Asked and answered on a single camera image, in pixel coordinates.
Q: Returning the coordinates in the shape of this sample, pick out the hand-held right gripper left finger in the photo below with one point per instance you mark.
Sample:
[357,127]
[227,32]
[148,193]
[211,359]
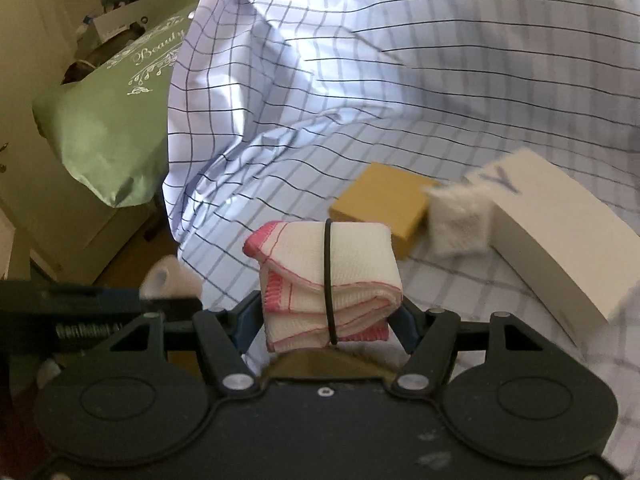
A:
[246,331]

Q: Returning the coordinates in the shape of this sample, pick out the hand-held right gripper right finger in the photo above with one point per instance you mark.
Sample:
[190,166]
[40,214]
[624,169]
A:
[407,331]

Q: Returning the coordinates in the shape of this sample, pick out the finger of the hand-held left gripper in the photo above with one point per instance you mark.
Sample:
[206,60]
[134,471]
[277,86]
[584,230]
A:
[160,304]

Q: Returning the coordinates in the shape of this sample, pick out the beige bandage roll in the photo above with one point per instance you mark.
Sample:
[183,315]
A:
[175,280]

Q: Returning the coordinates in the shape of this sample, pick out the white cloth pink edge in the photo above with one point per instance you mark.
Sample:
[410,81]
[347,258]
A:
[300,260]

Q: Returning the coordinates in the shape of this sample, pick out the white textured pad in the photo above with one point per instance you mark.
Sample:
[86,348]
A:
[457,220]

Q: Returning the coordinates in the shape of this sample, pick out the brown cardboard box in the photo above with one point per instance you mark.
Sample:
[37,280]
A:
[380,200]

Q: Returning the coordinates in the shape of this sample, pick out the white cardboard box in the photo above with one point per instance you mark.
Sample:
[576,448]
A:
[550,230]

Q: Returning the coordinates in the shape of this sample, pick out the green printed pillow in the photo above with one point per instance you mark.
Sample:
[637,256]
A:
[110,125]

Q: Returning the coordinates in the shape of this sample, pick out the checked light blue blanket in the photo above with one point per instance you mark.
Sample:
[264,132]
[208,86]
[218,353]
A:
[350,110]

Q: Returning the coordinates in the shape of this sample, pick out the open cardboard box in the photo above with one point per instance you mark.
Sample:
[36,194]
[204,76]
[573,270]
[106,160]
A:
[117,17]

